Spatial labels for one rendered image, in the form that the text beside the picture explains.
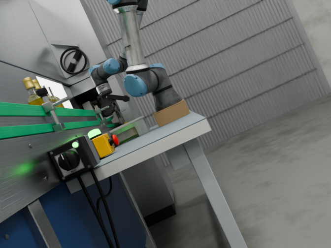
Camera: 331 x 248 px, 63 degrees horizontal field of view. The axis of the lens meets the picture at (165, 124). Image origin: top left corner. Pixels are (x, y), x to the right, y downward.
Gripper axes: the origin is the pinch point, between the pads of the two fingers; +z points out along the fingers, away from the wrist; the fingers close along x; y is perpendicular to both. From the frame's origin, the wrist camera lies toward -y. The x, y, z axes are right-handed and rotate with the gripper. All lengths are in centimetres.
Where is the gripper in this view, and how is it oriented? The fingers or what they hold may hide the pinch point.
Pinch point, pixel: (124, 123)
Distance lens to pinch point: 151.5
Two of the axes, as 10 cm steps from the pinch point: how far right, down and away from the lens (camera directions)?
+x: 0.1, 0.2, -10.0
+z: 4.2, 9.1, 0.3
